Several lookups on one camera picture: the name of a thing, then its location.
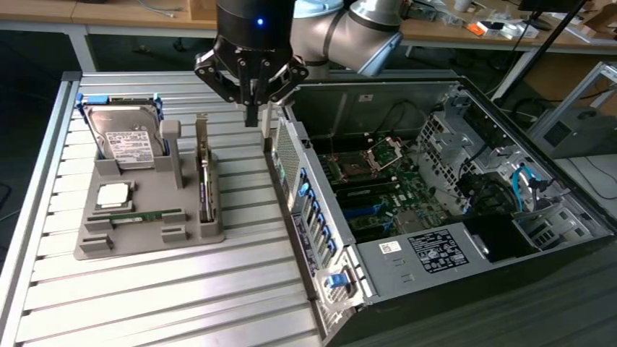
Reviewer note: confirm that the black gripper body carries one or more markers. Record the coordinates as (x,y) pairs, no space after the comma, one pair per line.
(255,25)

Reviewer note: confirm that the green and black graphics card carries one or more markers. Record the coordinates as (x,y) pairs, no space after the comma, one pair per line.
(204,180)

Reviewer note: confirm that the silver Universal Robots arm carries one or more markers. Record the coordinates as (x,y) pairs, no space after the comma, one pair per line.
(356,36)

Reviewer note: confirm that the brown cardboard box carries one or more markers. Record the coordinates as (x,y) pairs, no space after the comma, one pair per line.
(603,21)
(203,9)

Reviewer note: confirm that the hard disk in blue carrier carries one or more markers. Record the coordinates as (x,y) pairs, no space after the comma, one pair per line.
(126,137)

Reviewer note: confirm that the metal socket cover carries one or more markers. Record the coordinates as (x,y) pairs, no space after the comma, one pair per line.
(380,144)

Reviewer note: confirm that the CPU socket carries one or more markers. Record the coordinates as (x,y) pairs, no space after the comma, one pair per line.
(355,168)

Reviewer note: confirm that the silver CPU chip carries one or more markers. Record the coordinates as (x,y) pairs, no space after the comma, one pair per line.
(114,195)

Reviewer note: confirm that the blue expansion slot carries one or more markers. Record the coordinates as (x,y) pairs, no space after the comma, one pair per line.
(368,211)

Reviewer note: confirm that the green RAM stick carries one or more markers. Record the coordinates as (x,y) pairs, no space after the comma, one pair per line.
(140,216)

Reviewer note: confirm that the orange and white small box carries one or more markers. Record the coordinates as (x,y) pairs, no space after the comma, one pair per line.
(484,28)

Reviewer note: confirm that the green motherboard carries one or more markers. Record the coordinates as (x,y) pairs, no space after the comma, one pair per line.
(415,199)

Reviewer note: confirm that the grey chipset heatsink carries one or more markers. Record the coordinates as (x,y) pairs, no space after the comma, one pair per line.
(410,221)

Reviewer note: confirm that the grey plastic parts rack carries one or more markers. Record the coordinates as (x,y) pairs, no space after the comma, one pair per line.
(144,238)

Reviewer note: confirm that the black slanted pole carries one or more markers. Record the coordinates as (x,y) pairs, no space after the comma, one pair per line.
(541,48)

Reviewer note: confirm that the black monitor with stand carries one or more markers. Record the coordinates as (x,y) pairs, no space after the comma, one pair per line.
(540,23)

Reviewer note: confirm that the blue case rear latch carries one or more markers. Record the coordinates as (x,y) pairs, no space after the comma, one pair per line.
(336,282)

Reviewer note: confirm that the grey power supply unit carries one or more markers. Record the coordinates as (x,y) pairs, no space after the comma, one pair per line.
(419,267)

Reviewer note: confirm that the grey computer tower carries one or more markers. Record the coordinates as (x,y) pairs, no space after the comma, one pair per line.
(588,137)

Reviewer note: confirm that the black open PC case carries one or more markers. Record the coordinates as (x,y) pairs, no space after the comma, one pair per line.
(481,307)

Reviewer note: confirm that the wooden desk with white frame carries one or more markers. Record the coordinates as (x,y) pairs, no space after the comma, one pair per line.
(96,11)
(597,42)

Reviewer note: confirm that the aluminium profile frame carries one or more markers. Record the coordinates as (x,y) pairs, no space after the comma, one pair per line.
(607,68)

